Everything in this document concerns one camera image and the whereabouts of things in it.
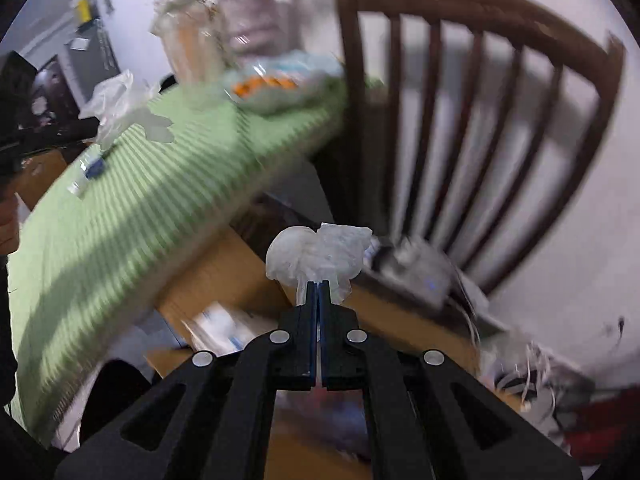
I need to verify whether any grey crumpled packaging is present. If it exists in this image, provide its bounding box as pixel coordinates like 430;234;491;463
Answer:
367;235;456;308

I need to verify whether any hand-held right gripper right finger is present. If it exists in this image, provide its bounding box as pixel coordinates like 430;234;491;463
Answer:
320;280;585;480

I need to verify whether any person's left hand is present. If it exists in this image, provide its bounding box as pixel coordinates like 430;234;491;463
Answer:
0;195;22;256

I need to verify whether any pink vase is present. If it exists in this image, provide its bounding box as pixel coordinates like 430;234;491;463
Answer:
217;0;301;61

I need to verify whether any red bag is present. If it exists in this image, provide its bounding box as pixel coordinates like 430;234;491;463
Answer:
565;392;640;463

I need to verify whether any dark wooden chair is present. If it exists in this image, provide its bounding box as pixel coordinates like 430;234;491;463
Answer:
332;0;628;301

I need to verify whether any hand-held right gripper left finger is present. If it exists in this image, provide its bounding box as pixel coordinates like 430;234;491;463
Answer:
54;280;318;480

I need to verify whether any clear plastic jug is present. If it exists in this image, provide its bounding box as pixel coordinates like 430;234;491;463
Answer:
151;0;228;88

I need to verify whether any dark entrance door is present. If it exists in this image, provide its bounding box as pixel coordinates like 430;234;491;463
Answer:
30;55;81;128

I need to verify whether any green bowl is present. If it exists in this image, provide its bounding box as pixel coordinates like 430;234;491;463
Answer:
222;52;348;116

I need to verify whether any grey refrigerator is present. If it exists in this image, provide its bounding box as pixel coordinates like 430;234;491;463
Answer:
64;17;123;106

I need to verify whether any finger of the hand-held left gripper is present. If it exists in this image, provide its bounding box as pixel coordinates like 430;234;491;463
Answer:
0;119;99;158

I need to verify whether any white tissue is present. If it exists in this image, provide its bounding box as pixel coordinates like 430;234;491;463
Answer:
265;222;375;306

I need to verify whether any cardboard box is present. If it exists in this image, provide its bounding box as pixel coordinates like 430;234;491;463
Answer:
145;225;531;480

